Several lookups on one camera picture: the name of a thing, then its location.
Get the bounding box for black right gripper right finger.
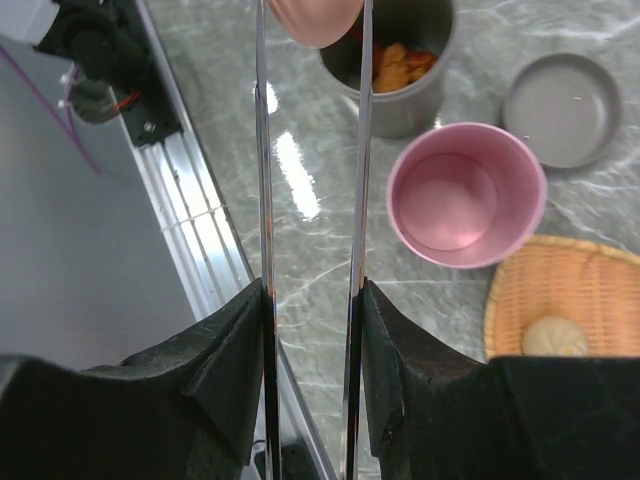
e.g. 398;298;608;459
363;282;639;479

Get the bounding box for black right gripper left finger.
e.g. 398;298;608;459
1;282;263;479

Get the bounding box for metal food tongs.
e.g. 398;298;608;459
262;1;373;479

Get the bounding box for white steamed bun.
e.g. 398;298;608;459
522;316;589;357

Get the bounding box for pink egg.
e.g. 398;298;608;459
268;0;364;49

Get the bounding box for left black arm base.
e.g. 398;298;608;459
36;0;181;147

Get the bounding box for woven bamboo basket tray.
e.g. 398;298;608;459
484;235;639;359

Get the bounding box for pink cylindrical container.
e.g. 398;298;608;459
386;122;547;269

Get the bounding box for grey lid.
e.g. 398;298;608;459
501;53;623;170

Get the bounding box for grey cylindrical container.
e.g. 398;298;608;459
319;1;458;139

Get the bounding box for aluminium mounting rail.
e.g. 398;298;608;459
134;1;335;479

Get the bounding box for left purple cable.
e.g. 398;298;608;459
0;44;104;176

